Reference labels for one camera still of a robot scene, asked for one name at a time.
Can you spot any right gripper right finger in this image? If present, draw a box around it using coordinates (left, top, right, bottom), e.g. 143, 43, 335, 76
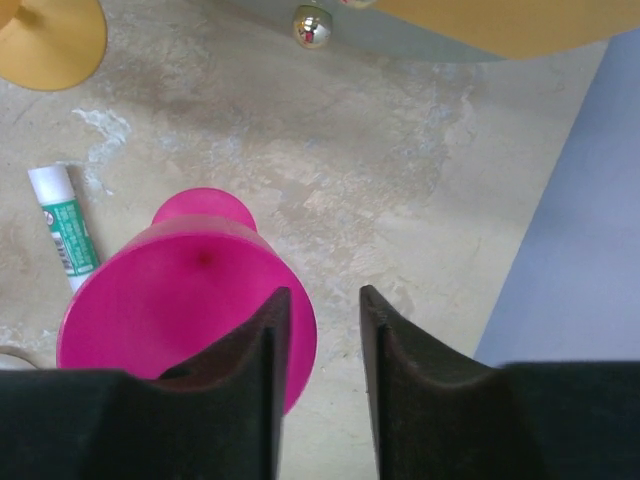
359, 286, 639, 479

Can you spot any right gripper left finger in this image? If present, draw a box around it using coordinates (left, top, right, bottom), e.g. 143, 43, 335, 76
1, 288, 291, 479

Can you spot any pink plastic wine glass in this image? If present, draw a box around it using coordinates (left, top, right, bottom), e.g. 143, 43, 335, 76
56, 187, 317, 410

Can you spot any orange wine glass right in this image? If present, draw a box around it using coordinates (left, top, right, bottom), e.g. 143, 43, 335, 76
1, 0, 108, 92

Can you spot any white tape roll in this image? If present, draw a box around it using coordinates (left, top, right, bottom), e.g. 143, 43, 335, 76
0, 346, 38, 371

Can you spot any white green glue stick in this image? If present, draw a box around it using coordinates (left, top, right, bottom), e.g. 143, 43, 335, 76
28, 165, 100, 293

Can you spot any white round drawer box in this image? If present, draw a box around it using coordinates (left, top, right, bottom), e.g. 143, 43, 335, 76
279, 0, 640, 64

